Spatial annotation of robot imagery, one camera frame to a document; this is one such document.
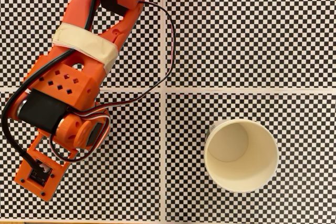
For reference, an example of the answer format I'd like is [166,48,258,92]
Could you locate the beige tape strip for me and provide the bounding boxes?
[51,23,119,74]

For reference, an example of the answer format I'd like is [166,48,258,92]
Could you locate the orange camera mount with board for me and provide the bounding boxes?
[14,129,80,203]

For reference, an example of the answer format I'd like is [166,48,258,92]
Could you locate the red black white servo wire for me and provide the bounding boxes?
[49,0,176,162]

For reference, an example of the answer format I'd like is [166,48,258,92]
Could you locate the white paper cup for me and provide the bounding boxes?
[203,118,279,193]

